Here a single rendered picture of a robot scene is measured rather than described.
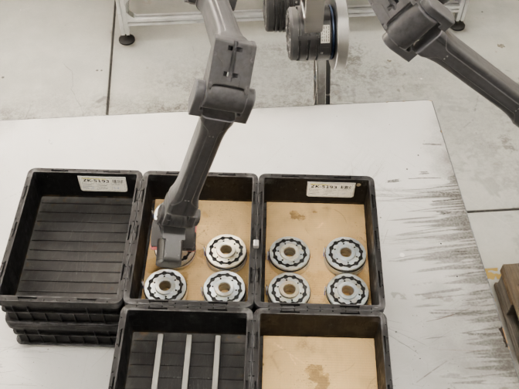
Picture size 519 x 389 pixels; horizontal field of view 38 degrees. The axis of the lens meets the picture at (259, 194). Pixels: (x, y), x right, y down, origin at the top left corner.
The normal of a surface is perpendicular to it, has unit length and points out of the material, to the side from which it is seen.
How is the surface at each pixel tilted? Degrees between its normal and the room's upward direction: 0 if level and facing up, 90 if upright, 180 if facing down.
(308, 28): 90
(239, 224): 0
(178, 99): 0
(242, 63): 52
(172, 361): 0
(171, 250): 29
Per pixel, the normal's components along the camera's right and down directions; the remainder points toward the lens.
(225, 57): 0.25, 0.20
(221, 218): 0.00, -0.62
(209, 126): 0.06, 0.80
